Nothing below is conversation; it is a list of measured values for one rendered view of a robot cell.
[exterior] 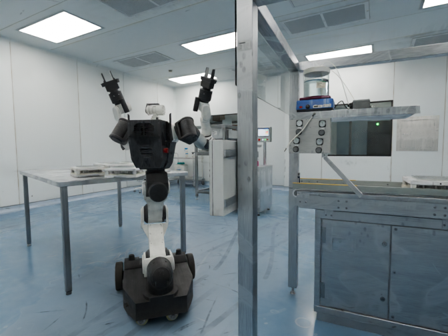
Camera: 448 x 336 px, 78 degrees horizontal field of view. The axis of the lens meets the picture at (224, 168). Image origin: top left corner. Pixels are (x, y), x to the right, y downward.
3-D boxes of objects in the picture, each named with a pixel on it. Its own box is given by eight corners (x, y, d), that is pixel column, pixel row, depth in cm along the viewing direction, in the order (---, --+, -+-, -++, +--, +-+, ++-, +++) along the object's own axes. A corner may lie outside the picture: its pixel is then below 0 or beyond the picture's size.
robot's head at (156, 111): (162, 118, 177) (162, 104, 176) (147, 118, 178) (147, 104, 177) (165, 119, 183) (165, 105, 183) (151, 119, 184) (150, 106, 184)
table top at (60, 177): (19, 174, 294) (19, 171, 294) (120, 168, 371) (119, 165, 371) (58, 187, 187) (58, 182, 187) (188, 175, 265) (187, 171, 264)
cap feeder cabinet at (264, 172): (224, 212, 449) (223, 165, 444) (239, 205, 499) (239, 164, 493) (260, 217, 419) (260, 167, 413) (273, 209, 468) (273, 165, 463)
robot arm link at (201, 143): (212, 155, 201) (200, 141, 181) (197, 152, 206) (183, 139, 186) (217, 140, 204) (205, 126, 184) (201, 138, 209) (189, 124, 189)
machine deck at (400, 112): (289, 119, 156) (289, 113, 156) (299, 125, 190) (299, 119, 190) (420, 113, 131) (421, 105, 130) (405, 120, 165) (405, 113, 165)
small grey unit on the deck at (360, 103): (347, 111, 152) (347, 100, 151) (347, 113, 158) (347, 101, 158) (371, 109, 147) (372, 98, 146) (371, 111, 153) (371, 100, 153)
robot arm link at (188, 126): (202, 140, 181) (193, 131, 169) (190, 145, 183) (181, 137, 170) (198, 126, 186) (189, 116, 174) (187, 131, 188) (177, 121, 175)
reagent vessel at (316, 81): (301, 97, 159) (301, 65, 158) (304, 101, 173) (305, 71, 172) (329, 95, 153) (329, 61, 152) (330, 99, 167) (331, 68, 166)
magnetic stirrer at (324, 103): (295, 113, 157) (295, 97, 157) (301, 117, 177) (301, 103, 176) (333, 111, 149) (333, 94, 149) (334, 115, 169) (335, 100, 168)
